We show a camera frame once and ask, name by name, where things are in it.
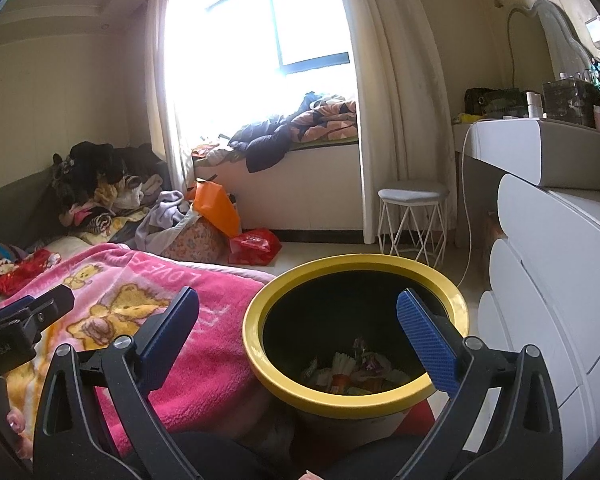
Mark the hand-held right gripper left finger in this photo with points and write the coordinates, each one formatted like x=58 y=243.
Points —
x=172 y=332

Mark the pile of discarded wrappers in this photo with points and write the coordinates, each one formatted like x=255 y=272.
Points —
x=350 y=375

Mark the grey garment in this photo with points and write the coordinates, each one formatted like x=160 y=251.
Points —
x=162 y=220

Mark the beige bed mattress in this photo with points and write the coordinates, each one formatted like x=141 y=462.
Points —
x=70 y=247

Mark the clear cosmetics organiser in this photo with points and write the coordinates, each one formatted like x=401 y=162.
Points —
x=570 y=100

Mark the pile of dark clothes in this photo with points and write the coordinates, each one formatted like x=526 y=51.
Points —
x=100 y=170

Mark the red shopping bag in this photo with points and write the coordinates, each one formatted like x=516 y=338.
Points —
x=255 y=247

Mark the cream curtain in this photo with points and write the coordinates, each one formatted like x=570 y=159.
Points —
x=400 y=85
x=162 y=85

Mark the white vanity table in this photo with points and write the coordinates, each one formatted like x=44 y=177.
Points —
x=530 y=150

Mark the pink bear printed blanket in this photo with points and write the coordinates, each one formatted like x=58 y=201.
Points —
x=220 y=350

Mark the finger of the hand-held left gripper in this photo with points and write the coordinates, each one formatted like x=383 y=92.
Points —
x=45 y=312
x=5 y=310

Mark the orange bag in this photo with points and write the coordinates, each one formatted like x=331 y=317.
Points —
x=215 y=210

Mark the black bag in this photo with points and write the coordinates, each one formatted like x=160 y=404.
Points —
x=490 y=101

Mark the person's left hand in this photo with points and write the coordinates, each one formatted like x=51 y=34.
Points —
x=19 y=420

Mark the red cloth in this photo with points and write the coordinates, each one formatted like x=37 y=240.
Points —
x=25 y=272

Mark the wavy framed mirror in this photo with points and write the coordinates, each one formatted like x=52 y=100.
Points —
x=560 y=35

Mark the colourful printed garment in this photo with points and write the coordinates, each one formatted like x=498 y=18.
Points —
x=0 y=255

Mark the white scalloped dresser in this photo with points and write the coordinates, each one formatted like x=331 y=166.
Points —
x=555 y=285

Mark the white window seat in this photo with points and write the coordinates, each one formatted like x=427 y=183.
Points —
x=305 y=190

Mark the yellow rimmed bin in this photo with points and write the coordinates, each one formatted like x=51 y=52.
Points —
x=290 y=280

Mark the floral fabric basket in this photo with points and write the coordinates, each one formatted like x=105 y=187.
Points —
x=195 y=242

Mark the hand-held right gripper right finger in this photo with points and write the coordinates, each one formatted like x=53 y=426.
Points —
x=427 y=342

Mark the dark framed window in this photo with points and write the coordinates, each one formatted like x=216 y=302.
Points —
x=305 y=15

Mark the person's right hand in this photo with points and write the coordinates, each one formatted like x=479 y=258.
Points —
x=314 y=475

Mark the grey headboard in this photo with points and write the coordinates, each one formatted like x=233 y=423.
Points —
x=10 y=210

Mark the orange patterned quilt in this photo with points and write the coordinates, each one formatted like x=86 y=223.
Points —
x=330 y=122

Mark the dark puffer jacket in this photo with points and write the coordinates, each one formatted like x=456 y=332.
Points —
x=265 y=147

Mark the red orange garment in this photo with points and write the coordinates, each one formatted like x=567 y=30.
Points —
x=207 y=151

